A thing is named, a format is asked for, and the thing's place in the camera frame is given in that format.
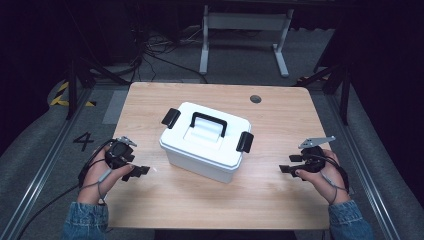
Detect grey metal stand frame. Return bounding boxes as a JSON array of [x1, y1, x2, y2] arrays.
[[198, 4, 295, 79]]

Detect metal floor rail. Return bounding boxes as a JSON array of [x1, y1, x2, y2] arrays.
[[327, 93, 403, 240], [0, 89, 95, 240]]

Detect grey right wrist strap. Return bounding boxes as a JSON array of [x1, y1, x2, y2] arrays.
[[321, 171, 348, 205]]

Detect black floor cables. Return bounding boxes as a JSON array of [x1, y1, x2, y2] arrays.
[[131, 28, 209, 85]]

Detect person's right hand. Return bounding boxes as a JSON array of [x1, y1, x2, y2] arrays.
[[294, 149, 351, 205]]

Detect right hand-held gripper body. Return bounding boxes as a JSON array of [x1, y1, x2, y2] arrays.
[[296, 135, 337, 174]]

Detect black lid handle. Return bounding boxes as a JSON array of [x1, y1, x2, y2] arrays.
[[189, 111, 228, 138]]

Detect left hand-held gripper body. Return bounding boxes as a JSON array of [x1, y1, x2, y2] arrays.
[[105, 135, 138, 170]]

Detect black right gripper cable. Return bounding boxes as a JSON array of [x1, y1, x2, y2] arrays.
[[313, 152, 351, 194]]

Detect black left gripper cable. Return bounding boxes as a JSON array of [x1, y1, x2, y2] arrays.
[[15, 139, 116, 240]]

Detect grey wrist strap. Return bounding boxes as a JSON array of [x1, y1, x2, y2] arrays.
[[321, 171, 348, 205], [79, 168, 113, 205]]

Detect black box latch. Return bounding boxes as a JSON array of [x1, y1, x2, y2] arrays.
[[161, 107, 182, 130], [235, 131, 255, 154]]

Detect black tripod stand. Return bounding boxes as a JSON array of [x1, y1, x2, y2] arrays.
[[64, 54, 132, 121], [295, 61, 352, 127]]

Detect grey left wrist strap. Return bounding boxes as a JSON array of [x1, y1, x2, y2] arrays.
[[79, 168, 113, 205]]

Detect person's left hand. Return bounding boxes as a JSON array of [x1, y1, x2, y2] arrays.
[[77, 146, 135, 205]]

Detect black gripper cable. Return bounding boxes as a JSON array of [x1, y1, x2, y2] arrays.
[[313, 152, 351, 194], [15, 139, 116, 240]]

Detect white plastic storage box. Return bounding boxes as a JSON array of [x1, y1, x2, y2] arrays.
[[158, 101, 253, 173], [159, 141, 250, 185]]

